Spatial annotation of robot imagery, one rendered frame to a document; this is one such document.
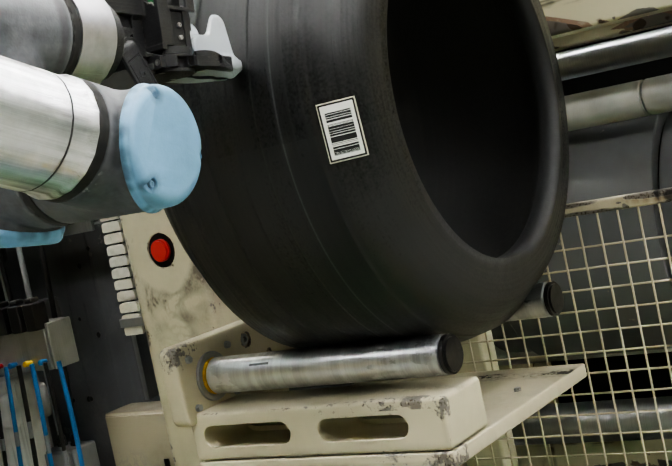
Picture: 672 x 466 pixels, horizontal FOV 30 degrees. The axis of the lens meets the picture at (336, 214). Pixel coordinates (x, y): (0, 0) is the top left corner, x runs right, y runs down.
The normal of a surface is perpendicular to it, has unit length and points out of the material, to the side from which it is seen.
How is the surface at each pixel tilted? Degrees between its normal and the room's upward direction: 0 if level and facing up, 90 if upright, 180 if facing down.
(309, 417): 90
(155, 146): 93
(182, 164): 93
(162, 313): 90
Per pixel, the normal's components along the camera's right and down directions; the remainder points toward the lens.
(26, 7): 0.75, -0.39
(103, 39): 0.83, 0.04
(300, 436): -0.54, 0.16
